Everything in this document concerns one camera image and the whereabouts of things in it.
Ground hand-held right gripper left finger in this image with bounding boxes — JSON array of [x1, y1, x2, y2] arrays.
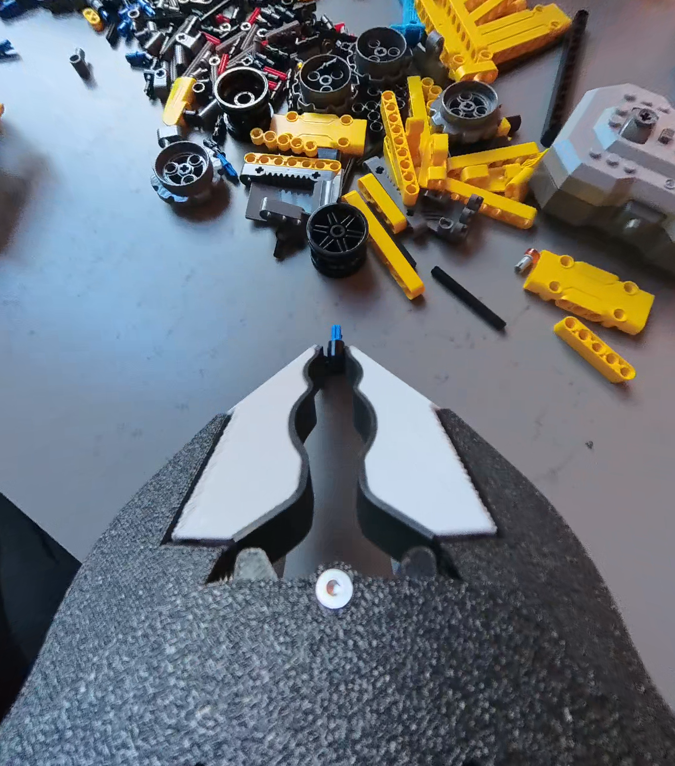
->
[[171, 345, 322, 566]]

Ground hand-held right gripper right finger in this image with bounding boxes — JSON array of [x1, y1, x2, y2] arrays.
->
[[346, 345, 499, 561]]

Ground black blue connector piece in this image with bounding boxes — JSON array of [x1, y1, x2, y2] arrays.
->
[[322, 325, 348, 375]]

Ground grey wheel hub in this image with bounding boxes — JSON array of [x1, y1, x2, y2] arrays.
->
[[354, 27, 411, 82], [297, 54, 355, 115], [430, 81, 501, 142], [151, 140, 222, 205]]

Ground grey desk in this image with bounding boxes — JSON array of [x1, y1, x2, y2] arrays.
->
[[0, 0, 675, 659]]

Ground short black axle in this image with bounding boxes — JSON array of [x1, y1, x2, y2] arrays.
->
[[431, 266, 507, 332]]

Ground short yellow beam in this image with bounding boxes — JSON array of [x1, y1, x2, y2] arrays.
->
[[554, 316, 637, 384]]

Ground black spoked wheel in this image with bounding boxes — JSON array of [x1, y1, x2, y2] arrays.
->
[[306, 202, 370, 278]]

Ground grey toothed rack piece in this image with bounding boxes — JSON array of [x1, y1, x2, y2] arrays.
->
[[241, 152, 343, 240]]

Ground black tyre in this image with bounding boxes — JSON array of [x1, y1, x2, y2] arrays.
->
[[213, 65, 273, 130]]

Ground yellow wedge panel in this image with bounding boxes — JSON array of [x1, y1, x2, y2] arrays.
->
[[162, 76, 198, 127]]

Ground grey battery box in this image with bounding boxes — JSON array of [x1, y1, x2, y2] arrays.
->
[[532, 84, 675, 280]]

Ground long black beam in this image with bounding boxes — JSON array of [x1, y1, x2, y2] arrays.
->
[[540, 9, 590, 148]]

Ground heap of yellow beams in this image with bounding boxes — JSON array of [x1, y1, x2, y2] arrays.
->
[[251, 0, 574, 300]]

